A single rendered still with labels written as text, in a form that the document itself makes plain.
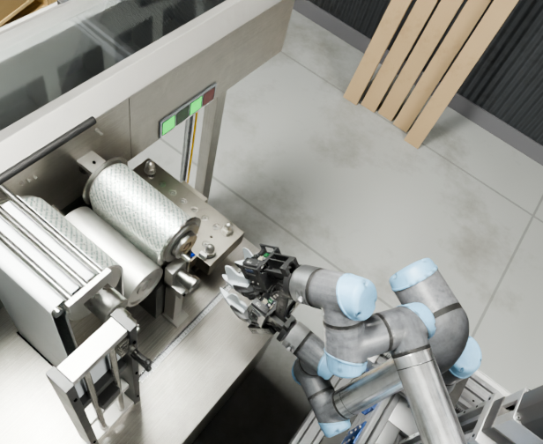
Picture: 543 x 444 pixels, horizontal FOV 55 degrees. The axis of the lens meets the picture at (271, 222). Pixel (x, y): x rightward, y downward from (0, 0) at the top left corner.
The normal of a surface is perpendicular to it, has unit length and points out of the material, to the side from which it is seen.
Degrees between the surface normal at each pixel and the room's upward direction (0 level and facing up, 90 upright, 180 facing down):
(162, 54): 57
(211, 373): 0
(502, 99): 90
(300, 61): 0
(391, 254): 0
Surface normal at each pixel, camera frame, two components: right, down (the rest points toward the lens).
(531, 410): -0.97, 0.03
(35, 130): 0.76, 0.21
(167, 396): 0.20, -0.54
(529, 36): -0.58, 0.62
